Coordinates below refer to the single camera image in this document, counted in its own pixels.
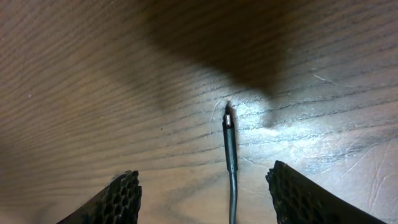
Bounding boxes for black USB charging cable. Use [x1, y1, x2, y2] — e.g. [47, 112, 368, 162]
[221, 104, 239, 224]

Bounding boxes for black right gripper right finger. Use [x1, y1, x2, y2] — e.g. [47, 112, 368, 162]
[266, 161, 384, 224]

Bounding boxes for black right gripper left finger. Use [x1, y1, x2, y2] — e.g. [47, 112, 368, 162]
[57, 170, 142, 224]

